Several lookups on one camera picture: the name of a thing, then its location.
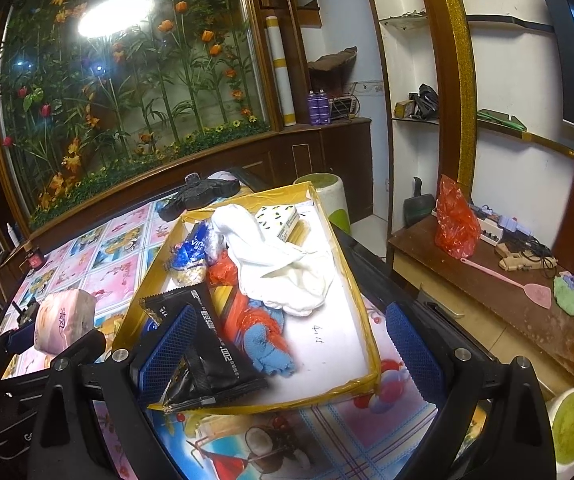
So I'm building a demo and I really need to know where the printed pink blue tablecloth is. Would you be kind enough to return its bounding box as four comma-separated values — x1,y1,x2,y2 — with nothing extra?
0,180,488,480

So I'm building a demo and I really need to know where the dark dustpan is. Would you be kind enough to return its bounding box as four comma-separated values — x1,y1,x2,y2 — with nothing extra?
403,176,438,231

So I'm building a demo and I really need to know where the large red plastic bag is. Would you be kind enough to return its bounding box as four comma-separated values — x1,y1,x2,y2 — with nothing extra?
434,175,482,261

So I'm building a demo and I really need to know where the black bag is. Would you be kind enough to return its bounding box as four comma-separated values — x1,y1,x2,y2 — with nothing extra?
407,84,440,121

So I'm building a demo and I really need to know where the black foil packet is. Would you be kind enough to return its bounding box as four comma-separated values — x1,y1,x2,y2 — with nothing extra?
138,284,270,411

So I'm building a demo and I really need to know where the tan toy gun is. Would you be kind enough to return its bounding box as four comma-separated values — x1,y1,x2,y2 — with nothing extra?
494,240,560,273

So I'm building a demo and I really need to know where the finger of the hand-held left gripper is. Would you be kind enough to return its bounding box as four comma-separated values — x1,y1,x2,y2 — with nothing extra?
60,329,108,365
0,321,38,361

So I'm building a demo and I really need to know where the green cloth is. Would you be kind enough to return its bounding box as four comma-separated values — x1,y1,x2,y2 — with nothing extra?
553,275,574,317

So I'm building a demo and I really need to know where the pink tissue pack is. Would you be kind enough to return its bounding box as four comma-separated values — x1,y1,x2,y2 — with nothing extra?
34,289,99,356

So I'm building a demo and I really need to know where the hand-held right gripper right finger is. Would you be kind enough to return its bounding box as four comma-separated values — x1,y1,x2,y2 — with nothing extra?
384,301,558,480

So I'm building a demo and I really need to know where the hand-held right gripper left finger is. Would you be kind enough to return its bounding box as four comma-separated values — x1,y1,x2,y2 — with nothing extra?
27,302,200,480

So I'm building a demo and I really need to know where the wooden sideboard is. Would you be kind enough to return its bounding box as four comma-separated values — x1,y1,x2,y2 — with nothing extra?
386,215,574,441

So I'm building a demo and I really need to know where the white cloth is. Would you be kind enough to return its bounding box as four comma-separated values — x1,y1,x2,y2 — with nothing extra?
211,205,340,318

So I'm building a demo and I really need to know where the white rolled poster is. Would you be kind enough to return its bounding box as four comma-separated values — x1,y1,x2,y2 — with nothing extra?
265,15,297,128

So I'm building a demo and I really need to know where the pink fly swatter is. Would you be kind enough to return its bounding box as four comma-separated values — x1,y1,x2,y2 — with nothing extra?
459,257,552,311

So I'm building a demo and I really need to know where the blue white snack packet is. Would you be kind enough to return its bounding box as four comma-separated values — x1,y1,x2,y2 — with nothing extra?
167,222,228,286

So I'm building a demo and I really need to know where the red yellow packet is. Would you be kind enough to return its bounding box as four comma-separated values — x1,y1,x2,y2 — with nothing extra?
212,282,288,356

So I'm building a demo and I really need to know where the black gadget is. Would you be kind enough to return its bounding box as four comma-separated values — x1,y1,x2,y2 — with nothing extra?
158,172,240,222

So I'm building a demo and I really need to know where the black stand with stick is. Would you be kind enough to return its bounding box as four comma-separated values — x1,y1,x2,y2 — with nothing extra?
11,297,40,331

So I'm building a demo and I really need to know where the green flat object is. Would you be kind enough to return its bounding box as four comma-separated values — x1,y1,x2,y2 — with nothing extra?
477,109,528,133

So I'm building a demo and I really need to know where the yellow-edged cardboard box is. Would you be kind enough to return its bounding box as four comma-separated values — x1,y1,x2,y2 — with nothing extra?
111,181,383,416

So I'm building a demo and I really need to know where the lilac toy gun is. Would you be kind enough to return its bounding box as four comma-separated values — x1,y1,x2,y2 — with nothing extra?
469,205,535,246

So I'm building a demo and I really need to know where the wooden cabinet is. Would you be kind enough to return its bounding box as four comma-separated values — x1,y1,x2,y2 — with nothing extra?
272,117,373,231

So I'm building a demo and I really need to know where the flower wall picture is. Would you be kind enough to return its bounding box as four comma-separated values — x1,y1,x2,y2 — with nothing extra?
0,0,273,226

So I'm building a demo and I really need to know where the white patterned tissue pack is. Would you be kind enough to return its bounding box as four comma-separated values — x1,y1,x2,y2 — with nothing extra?
253,204,302,242

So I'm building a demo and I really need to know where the blue cloth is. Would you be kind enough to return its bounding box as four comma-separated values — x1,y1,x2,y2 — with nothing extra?
244,307,300,378

